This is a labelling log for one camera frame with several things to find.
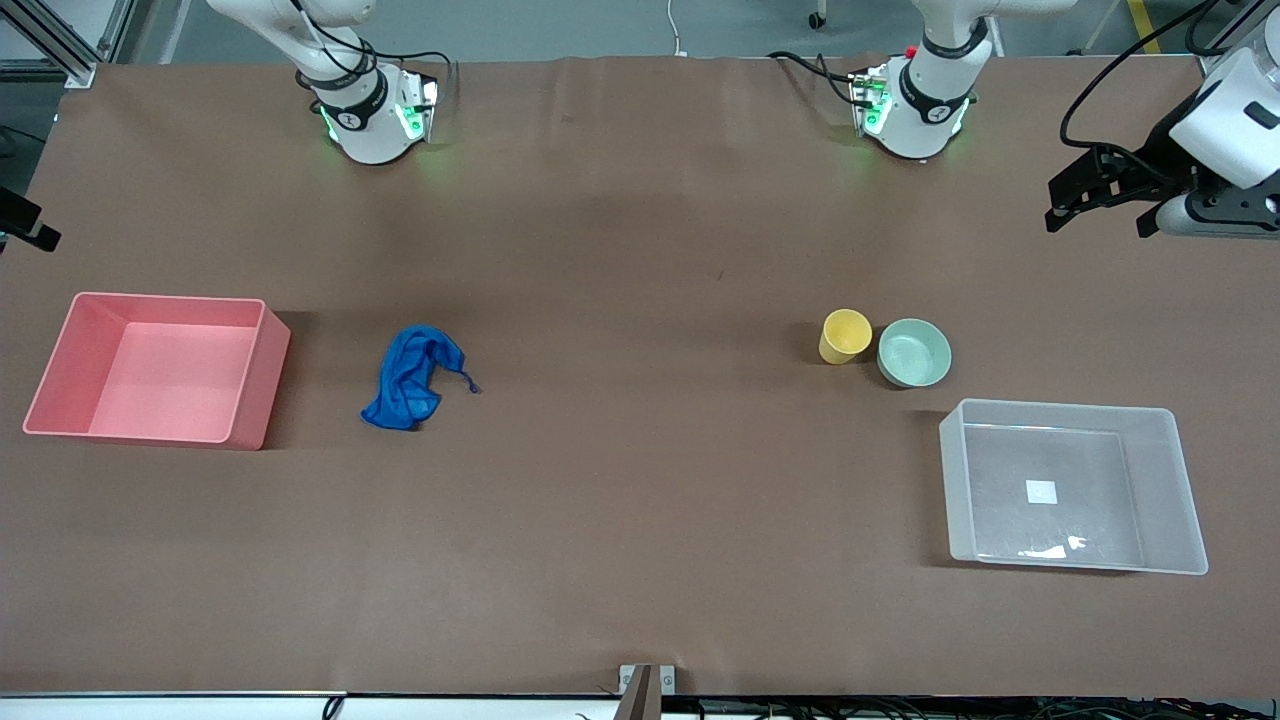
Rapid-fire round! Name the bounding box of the pale green bowl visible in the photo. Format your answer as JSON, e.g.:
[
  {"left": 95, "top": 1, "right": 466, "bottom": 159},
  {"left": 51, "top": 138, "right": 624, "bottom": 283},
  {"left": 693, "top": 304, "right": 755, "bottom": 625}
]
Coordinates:
[{"left": 877, "top": 318, "right": 953, "bottom": 389}]

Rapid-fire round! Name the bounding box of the yellow cup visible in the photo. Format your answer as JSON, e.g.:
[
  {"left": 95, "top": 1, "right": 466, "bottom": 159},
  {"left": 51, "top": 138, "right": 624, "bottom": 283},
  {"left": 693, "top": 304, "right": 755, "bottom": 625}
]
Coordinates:
[{"left": 818, "top": 309, "right": 873, "bottom": 366}]

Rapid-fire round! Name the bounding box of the blue cloth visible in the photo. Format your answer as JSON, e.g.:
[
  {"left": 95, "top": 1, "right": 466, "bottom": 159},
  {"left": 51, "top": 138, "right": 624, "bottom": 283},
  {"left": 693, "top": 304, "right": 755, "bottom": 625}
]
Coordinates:
[{"left": 361, "top": 325, "right": 482, "bottom": 432}]

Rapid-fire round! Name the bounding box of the pink plastic bin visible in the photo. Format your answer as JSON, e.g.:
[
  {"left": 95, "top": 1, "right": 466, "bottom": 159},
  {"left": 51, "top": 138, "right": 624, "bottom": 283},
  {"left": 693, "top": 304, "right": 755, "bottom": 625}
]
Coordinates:
[{"left": 22, "top": 292, "right": 292, "bottom": 451}]

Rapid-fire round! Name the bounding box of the clear plastic bin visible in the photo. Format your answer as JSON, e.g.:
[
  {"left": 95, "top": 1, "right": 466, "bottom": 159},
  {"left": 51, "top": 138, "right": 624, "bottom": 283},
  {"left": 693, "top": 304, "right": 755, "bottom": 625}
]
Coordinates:
[{"left": 938, "top": 398, "right": 1210, "bottom": 576}]

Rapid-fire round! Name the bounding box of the table cover sheet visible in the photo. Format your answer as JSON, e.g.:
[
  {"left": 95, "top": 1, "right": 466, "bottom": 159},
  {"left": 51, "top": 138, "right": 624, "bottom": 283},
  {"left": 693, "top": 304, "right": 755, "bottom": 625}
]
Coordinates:
[{"left": 0, "top": 52, "right": 1280, "bottom": 699}]

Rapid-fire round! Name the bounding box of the dark vertical bar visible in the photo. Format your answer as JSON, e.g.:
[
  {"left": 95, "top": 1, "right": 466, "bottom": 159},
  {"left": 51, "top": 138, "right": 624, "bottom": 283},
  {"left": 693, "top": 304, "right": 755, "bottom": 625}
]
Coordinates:
[{"left": 620, "top": 667, "right": 656, "bottom": 720}]

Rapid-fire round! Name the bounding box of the black looping arm cable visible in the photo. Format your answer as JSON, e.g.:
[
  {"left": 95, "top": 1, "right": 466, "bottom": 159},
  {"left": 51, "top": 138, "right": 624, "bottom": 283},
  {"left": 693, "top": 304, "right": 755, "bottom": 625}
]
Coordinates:
[{"left": 1060, "top": 0, "right": 1216, "bottom": 156}]

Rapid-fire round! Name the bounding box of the aluminium frame profile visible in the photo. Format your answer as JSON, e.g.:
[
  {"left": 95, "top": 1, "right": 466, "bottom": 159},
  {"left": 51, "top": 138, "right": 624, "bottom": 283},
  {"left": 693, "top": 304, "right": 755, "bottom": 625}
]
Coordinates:
[
  {"left": 1195, "top": 0, "right": 1280, "bottom": 77},
  {"left": 0, "top": 0, "right": 137, "bottom": 89}
]

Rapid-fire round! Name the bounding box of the black base cable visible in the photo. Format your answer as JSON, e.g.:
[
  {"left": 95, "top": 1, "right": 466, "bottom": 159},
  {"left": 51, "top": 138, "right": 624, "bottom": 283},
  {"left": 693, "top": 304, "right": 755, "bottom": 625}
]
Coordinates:
[
  {"left": 375, "top": 50, "right": 457, "bottom": 107},
  {"left": 767, "top": 50, "right": 873, "bottom": 107}
]

